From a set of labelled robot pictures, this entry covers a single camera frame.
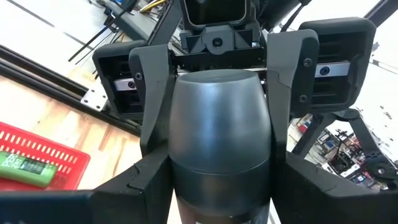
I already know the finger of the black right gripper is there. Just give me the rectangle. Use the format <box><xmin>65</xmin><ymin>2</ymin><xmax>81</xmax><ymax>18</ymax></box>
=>
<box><xmin>92</xmin><ymin>39</ymin><xmax>177</xmax><ymax>156</ymax></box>
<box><xmin>266</xmin><ymin>17</ymin><xmax>377</xmax><ymax>156</ymax></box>

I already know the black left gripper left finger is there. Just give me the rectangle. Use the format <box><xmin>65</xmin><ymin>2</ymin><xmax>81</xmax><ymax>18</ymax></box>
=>
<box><xmin>91</xmin><ymin>145</ymin><xmax>175</xmax><ymax>224</ymax></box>

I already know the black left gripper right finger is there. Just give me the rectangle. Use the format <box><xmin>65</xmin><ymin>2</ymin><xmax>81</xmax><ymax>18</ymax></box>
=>
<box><xmin>270</xmin><ymin>151</ymin><xmax>379</xmax><ymax>224</ymax></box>

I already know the grey body wash bottle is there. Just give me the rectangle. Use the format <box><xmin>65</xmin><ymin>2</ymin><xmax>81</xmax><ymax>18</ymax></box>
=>
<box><xmin>167</xmin><ymin>68</ymin><xmax>272</xmax><ymax>224</ymax></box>

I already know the green Pert shampoo bottle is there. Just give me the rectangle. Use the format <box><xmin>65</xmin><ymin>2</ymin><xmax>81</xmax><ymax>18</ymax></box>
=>
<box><xmin>0</xmin><ymin>151</ymin><xmax>58</xmax><ymax>189</ymax></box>

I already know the red plastic slotted basket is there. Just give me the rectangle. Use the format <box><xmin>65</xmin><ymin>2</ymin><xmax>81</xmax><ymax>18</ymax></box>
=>
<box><xmin>0</xmin><ymin>121</ymin><xmax>91</xmax><ymax>191</ymax></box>

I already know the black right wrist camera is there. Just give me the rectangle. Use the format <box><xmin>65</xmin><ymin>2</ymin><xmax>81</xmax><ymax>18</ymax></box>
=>
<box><xmin>179</xmin><ymin>0</ymin><xmax>253</xmax><ymax>30</ymax></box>

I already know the silver corner bracket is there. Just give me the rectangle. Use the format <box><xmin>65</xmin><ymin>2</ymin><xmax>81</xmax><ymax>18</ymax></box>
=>
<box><xmin>80</xmin><ymin>88</ymin><xmax>109</xmax><ymax>112</ymax></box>

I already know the yellow cable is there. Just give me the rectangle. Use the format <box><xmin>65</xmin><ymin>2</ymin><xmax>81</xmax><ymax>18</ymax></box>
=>
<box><xmin>139</xmin><ymin>0</ymin><xmax>167</xmax><ymax>13</ymax></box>

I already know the thin black cable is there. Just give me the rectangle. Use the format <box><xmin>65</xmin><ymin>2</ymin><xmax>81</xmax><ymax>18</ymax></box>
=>
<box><xmin>67</xmin><ymin>0</ymin><xmax>139</xmax><ymax>62</ymax></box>

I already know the black aluminium frame rail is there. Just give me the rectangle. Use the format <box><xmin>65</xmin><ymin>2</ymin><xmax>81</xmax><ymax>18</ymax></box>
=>
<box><xmin>0</xmin><ymin>45</ymin><xmax>142</xmax><ymax>137</ymax></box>

